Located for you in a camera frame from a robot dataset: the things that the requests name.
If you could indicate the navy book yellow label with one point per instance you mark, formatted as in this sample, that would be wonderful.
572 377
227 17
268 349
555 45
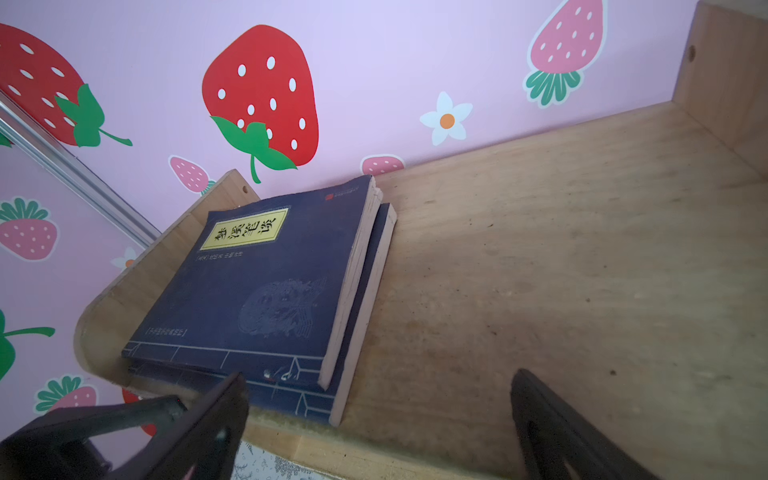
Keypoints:
308 401

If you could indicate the left aluminium corner post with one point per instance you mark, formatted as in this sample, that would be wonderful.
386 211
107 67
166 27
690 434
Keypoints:
25 133

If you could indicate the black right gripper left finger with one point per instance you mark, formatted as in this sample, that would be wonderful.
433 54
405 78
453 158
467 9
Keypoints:
199 442

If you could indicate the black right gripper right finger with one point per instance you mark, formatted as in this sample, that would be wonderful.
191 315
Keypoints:
556 440

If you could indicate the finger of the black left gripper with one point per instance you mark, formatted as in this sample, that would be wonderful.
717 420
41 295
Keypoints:
58 445

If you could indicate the wooden two-tier shelf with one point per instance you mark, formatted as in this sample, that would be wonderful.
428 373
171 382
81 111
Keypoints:
611 243

